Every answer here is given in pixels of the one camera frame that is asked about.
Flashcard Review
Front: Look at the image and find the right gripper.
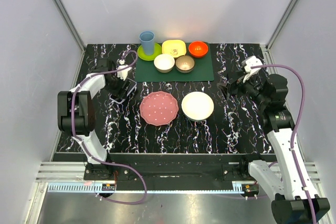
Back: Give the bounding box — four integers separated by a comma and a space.
217, 70, 269, 108

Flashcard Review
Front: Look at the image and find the phone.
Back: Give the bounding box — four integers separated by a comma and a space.
109, 78, 137, 104

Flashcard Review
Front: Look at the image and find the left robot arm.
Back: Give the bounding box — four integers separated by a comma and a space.
57, 59, 137, 180

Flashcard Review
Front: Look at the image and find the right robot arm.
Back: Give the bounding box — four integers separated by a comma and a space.
217, 70, 330, 223

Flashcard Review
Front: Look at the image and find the dark green mat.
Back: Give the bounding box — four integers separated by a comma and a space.
134, 42, 214, 82

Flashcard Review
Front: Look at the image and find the pink dotted plate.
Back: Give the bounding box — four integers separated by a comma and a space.
140, 91, 179, 126

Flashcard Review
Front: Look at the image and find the large white bowl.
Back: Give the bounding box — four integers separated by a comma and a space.
181, 91, 214, 122

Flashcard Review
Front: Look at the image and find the orange red bowl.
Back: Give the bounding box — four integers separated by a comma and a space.
188, 41, 208, 58

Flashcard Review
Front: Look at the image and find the cream small bowl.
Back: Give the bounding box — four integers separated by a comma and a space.
154, 54, 175, 73

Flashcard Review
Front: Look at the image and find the brown small bowl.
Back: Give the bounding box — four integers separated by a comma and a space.
175, 55, 195, 73

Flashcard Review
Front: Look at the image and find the lime green saucer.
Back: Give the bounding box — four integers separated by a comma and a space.
137, 43, 162, 61

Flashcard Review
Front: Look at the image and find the blue plastic cup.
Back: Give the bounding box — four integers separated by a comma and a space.
139, 31, 155, 55

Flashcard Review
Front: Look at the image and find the yellow square dish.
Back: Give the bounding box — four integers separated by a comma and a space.
162, 39, 186, 58

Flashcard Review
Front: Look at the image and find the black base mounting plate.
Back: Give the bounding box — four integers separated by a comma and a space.
84, 153, 276, 181

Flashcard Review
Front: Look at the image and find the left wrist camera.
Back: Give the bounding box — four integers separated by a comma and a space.
117, 59, 132, 80

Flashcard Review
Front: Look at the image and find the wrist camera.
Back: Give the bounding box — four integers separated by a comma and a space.
242, 56, 263, 83
117, 59, 132, 80

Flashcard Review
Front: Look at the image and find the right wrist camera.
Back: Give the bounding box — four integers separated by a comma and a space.
242, 56, 263, 83

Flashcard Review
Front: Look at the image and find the right aluminium frame post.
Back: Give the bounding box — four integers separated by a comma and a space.
265, 0, 316, 51

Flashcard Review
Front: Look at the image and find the aluminium frame post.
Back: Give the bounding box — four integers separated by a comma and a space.
38, 0, 87, 51
265, 0, 316, 51

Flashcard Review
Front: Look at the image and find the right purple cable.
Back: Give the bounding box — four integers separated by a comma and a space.
217, 64, 318, 224

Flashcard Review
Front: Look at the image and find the purple cable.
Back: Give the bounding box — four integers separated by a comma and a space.
70, 50, 148, 205
217, 64, 318, 224

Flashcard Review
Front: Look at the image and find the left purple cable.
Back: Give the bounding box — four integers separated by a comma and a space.
70, 50, 148, 205

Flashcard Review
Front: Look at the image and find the aluminium front rail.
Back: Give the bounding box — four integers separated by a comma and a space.
35, 162, 322, 195

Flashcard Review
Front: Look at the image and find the left aluminium frame post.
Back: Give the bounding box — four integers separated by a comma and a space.
38, 0, 87, 51

